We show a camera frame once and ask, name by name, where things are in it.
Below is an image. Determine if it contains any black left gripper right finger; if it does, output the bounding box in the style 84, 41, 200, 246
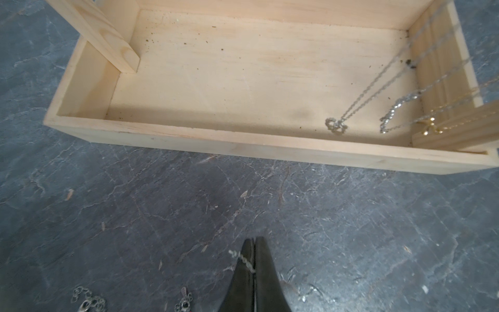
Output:
255, 237, 291, 312

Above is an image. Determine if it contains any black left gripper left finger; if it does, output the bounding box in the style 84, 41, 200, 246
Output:
219, 239, 255, 312

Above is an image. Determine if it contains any gold chain necklace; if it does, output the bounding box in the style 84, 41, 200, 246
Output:
416, 77, 499, 137

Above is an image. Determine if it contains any wooden jewelry display stand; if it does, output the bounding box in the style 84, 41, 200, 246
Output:
44, 1, 498, 175

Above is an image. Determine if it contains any silver necklace ring pendant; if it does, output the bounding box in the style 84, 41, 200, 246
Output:
325, 0, 453, 135

